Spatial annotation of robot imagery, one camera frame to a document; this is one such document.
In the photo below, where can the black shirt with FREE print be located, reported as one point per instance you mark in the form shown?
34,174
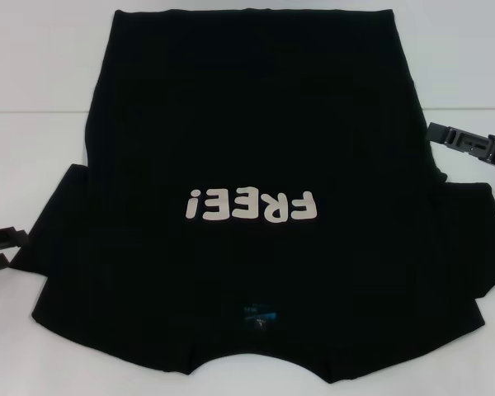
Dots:
247,123

